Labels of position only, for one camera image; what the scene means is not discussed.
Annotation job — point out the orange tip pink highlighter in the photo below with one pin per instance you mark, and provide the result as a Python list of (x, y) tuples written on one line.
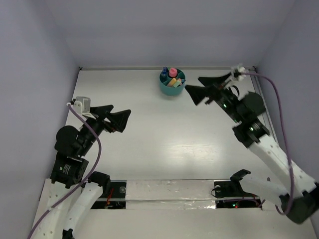
[(171, 83)]

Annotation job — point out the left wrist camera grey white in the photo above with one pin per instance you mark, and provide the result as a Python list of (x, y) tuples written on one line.
[(81, 105)]

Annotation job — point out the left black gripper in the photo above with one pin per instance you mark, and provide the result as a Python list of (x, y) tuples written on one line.
[(118, 118)]

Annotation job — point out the pink topped centre tube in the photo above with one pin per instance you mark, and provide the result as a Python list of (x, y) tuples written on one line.
[(172, 73)]

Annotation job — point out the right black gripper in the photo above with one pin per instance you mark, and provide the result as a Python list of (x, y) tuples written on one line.
[(199, 93)]

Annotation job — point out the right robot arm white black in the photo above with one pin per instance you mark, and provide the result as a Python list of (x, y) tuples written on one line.
[(297, 196)]

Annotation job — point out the blue cap white pen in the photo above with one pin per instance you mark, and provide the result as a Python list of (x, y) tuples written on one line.
[(164, 72)]

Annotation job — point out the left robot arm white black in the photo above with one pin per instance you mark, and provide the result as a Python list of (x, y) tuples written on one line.
[(75, 185)]

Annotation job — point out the foil covered front board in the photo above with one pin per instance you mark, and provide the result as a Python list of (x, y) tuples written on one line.
[(169, 195)]

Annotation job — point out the green tip clear highlighter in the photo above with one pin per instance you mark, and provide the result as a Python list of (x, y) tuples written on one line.
[(177, 83)]

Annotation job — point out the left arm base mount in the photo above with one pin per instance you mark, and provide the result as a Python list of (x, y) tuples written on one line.
[(115, 199)]

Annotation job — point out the teal round organizer container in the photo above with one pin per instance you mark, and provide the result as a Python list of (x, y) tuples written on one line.
[(171, 91)]

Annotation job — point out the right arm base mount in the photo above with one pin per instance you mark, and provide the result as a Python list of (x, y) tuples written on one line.
[(230, 195)]

